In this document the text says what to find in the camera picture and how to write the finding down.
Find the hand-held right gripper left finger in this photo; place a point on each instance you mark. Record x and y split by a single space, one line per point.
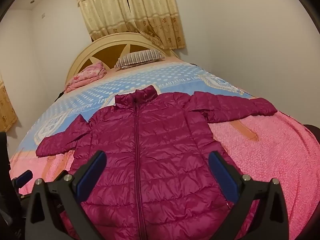
91 173

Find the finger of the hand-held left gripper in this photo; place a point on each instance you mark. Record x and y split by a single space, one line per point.
23 177

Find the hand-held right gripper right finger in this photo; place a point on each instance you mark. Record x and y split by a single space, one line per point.
223 177

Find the magenta puffer jacket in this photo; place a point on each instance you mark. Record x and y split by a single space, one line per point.
155 155

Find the pink and blue printed blanket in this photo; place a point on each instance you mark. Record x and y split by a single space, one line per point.
262 150

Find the beige patterned curtain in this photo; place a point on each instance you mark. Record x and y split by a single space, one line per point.
6 107
132 12

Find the folded pink quilt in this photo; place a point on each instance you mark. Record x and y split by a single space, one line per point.
86 77

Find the dark chair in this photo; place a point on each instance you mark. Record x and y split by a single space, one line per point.
313 132

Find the cream wooden headboard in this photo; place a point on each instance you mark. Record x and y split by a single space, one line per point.
100 52

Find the striped pillow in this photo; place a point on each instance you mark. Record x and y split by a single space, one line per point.
140 58

